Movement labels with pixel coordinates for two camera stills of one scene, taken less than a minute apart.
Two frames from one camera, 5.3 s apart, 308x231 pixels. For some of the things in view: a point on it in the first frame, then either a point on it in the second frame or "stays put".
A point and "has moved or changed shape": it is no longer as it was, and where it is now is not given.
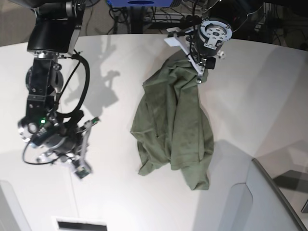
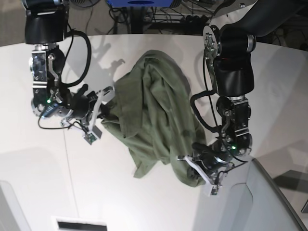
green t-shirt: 172,125 has moved or changed shape
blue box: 140,3 stays put
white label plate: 69,223 stays put
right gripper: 205,57 to 213,157
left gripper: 63,140 to 79,104
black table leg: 137,15 stays put
